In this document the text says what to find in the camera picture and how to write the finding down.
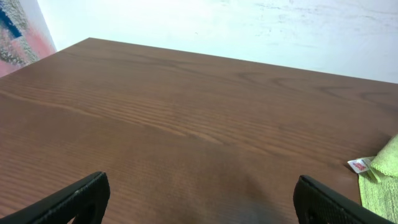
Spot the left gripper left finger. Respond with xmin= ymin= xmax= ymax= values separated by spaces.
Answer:
xmin=1 ymin=171 xmax=110 ymax=224

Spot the green microfiber cloth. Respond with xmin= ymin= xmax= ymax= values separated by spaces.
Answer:
xmin=348 ymin=136 xmax=398 ymax=223

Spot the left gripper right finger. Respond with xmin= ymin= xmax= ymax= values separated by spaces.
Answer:
xmin=293 ymin=175 xmax=393 ymax=224

